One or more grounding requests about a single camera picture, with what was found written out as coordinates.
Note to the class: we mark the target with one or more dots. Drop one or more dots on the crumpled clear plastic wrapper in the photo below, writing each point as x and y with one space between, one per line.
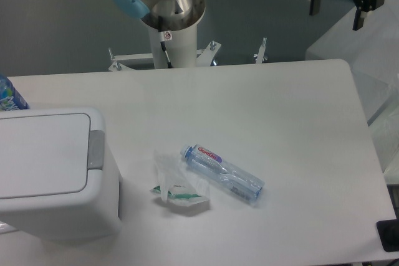
178 186

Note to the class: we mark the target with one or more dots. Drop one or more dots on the empty clear plastic water bottle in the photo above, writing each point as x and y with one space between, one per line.
228 176

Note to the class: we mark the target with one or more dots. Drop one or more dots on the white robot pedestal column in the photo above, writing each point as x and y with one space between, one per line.
181 47

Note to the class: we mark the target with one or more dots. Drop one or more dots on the blue labelled bottle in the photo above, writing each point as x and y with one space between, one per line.
11 99

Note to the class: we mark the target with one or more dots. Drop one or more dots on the black object at table edge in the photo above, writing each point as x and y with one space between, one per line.
388 233

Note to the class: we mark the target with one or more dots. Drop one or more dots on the white trash can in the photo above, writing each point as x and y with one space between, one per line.
91 212

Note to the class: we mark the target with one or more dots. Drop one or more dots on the grey lid push button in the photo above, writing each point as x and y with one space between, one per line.
96 150

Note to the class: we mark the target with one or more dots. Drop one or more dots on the white trash can lid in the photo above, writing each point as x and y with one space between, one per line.
43 155

